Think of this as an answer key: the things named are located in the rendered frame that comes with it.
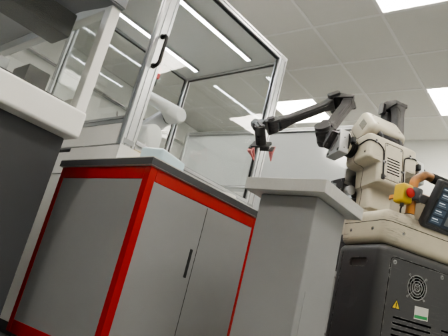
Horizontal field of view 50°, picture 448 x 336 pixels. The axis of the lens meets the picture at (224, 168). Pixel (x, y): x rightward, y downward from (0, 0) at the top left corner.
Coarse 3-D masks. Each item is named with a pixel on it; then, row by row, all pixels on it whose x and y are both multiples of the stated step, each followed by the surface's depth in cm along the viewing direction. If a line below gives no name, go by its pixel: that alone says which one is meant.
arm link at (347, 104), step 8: (344, 96) 254; (352, 96) 251; (336, 104) 258; (344, 104) 249; (352, 104) 251; (336, 112) 243; (344, 112) 243; (328, 120) 230; (336, 120) 236; (320, 128) 225; (328, 128) 225; (336, 128) 235; (320, 144) 229
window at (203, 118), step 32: (192, 0) 256; (192, 32) 256; (224, 32) 275; (192, 64) 256; (224, 64) 274; (256, 64) 296; (160, 96) 239; (192, 96) 256; (224, 96) 274; (256, 96) 296; (160, 128) 239; (192, 128) 255; (224, 128) 274; (192, 160) 255; (224, 160) 274
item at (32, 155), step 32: (128, 0) 193; (96, 64) 184; (0, 96) 155; (32, 96) 163; (0, 128) 162; (32, 128) 170; (64, 128) 172; (0, 160) 162; (32, 160) 170; (0, 192) 162; (32, 192) 170; (0, 224) 162; (32, 224) 170; (0, 256) 161; (0, 288) 161
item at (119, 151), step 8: (120, 144) 219; (64, 152) 250; (72, 152) 245; (80, 152) 240; (88, 152) 235; (96, 152) 230; (104, 152) 225; (112, 152) 221; (120, 152) 219; (128, 152) 223; (136, 152) 226; (56, 160) 253; (56, 168) 250
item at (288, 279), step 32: (256, 192) 153; (288, 192) 144; (320, 192) 136; (256, 224) 150; (288, 224) 143; (320, 224) 142; (256, 256) 145; (288, 256) 139; (320, 256) 142; (256, 288) 141; (288, 288) 135; (320, 288) 142; (256, 320) 137; (288, 320) 132; (320, 320) 142
